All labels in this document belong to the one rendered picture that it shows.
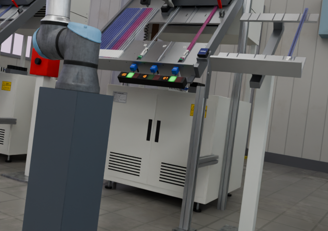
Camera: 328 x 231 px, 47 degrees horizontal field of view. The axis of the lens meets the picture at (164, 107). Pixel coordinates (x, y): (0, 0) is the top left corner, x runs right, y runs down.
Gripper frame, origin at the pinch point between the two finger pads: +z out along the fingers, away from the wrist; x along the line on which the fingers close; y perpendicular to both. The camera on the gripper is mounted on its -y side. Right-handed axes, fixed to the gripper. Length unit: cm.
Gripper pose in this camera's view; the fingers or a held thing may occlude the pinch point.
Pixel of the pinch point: (160, 8)
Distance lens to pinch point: 201.6
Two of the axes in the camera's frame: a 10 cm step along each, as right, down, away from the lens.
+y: 3.4, -8.3, 4.4
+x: -8.8, -1.2, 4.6
